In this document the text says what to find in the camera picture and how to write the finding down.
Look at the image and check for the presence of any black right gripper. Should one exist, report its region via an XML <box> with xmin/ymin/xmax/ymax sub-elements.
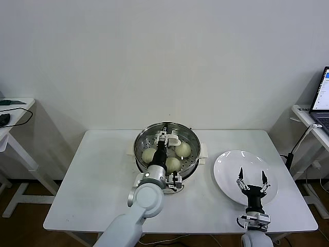
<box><xmin>236</xmin><ymin>166</ymin><xmax>270</xmax><ymax>210</ymax></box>

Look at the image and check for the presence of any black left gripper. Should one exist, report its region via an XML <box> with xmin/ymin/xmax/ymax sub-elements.
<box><xmin>150</xmin><ymin>123</ymin><xmax>173</xmax><ymax>171</ymax></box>

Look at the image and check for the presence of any white steamed baozi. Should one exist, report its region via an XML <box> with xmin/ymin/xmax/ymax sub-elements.
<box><xmin>141</xmin><ymin>148</ymin><xmax>157</xmax><ymax>165</ymax></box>
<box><xmin>175</xmin><ymin>143</ymin><xmax>192</xmax><ymax>158</ymax></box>
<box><xmin>166</xmin><ymin>157</ymin><xmax>181</xmax><ymax>172</ymax></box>

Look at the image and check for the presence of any perforated steel steamer basket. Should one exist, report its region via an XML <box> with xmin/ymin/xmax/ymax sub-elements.
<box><xmin>133</xmin><ymin>122</ymin><xmax>202</xmax><ymax>179</ymax></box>

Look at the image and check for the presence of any white round plate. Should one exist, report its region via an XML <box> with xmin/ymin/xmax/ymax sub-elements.
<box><xmin>212</xmin><ymin>150</ymin><xmax>279</xmax><ymax>207</ymax></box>

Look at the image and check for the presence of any black stand pole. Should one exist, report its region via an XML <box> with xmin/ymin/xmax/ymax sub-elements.
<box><xmin>280</xmin><ymin>123</ymin><xmax>322</xmax><ymax>178</ymax></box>

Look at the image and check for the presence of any white electric cooker base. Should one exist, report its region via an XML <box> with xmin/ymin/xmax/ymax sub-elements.
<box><xmin>125</xmin><ymin>142</ymin><xmax>209</xmax><ymax>195</ymax></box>

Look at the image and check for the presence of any white side table with laptop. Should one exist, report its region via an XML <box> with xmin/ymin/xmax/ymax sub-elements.
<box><xmin>290</xmin><ymin>104</ymin><xmax>329</xmax><ymax>219</ymax></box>

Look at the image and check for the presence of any white work table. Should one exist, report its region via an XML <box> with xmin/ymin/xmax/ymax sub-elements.
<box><xmin>43</xmin><ymin>129</ymin><xmax>319</xmax><ymax>247</ymax></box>

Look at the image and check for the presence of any open grey laptop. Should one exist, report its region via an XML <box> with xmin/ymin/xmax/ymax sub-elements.
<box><xmin>308</xmin><ymin>66</ymin><xmax>329</xmax><ymax>137</ymax></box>

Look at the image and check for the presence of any white side desk with mouse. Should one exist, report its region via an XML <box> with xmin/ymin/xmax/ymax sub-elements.
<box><xmin>0</xmin><ymin>97</ymin><xmax>64</xmax><ymax>219</ymax></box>

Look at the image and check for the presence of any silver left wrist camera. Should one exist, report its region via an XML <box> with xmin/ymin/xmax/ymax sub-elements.
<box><xmin>166</xmin><ymin>171</ymin><xmax>185</xmax><ymax>192</ymax></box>

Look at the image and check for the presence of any black cable loop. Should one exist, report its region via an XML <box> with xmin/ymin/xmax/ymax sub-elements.
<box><xmin>0</xmin><ymin>107</ymin><xmax>33</xmax><ymax>128</ymax></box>

